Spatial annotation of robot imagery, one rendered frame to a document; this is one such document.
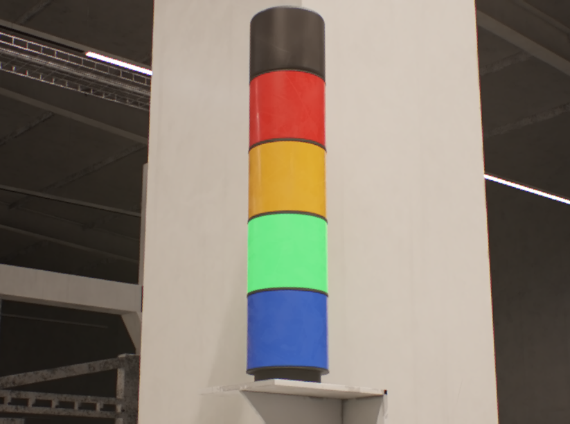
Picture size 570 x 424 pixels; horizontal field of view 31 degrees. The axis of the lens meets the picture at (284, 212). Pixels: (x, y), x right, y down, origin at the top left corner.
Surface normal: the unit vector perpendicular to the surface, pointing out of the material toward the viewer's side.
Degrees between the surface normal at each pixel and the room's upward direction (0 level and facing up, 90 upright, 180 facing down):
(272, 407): 90
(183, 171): 90
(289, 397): 90
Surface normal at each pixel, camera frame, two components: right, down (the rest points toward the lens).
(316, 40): 0.69, -0.19
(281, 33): -0.14, -0.27
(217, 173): -0.76, -0.18
